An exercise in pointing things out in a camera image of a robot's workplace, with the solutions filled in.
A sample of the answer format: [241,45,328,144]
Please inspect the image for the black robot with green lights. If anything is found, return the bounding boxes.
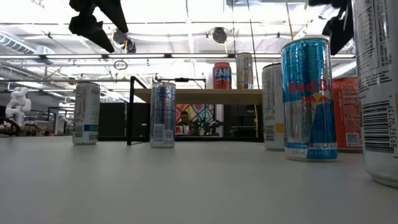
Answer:
[195,117,224,137]

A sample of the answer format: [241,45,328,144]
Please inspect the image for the wooden shelf with black legs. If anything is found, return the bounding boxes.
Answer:
[126,75,264,146]

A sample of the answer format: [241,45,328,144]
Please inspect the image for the blue silver Red Bull can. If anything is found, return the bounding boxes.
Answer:
[280,36,339,162]

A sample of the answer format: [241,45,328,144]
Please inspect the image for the grey air duct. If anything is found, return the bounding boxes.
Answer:
[0,29,56,57]

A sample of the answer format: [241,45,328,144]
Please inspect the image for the pale silver-blue Red Bull can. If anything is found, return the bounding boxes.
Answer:
[149,81,177,149]

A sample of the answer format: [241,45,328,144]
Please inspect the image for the white blue slim can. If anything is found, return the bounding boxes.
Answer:
[72,81,101,146]

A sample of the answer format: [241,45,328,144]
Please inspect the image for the colourful mural panel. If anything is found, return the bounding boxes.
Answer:
[175,104,216,136]

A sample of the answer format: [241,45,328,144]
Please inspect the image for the black partition panel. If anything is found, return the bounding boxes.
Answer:
[98,101,150,138]

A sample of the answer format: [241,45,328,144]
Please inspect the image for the red Fanta strawberry can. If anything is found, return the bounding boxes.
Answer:
[332,77,363,150]
[212,62,233,90]

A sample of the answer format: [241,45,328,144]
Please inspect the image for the white Celsius can black lid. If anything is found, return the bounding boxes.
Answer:
[261,62,285,152]
[352,0,398,189]
[235,52,254,90]

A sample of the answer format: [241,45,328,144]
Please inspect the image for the ceiling cord reel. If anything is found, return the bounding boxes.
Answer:
[211,26,228,44]
[111,27,129,46]

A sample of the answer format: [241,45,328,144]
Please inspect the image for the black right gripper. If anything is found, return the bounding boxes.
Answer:
[307,0,355,57]

